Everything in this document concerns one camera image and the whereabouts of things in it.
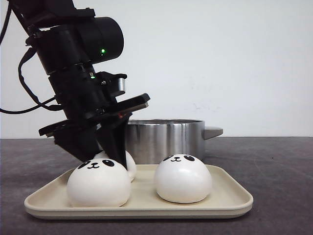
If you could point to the stainless steel steamer pot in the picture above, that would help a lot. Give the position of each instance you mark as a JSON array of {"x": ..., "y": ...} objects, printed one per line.
[{"x": 151, "y": 140}]

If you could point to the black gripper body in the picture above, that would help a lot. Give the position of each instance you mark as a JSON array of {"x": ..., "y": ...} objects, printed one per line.
[{"x": 81, "y": 97}]

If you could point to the panda bun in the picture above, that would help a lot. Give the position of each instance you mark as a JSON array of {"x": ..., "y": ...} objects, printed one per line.
[
  {"x": 131, "y": 166},
  {"x": 182, "y": 178},
  {"x": 99, "y": 183}
]

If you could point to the beige rectangular tray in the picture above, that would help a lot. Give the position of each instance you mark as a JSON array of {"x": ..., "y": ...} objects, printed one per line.
[{"x": 228, "y": 199}]

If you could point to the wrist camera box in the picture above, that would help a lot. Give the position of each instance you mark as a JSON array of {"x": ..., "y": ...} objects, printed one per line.
[{"x": 112, "y": 84}]

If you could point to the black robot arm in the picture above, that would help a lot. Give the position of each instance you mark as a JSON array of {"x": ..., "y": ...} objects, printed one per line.
[{"x": 68, "y": 42}]

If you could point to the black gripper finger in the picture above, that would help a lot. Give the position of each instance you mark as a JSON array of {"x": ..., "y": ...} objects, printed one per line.
[
  {"x": 111, "y": 137},
  {"x": 82, "y": 144}
]

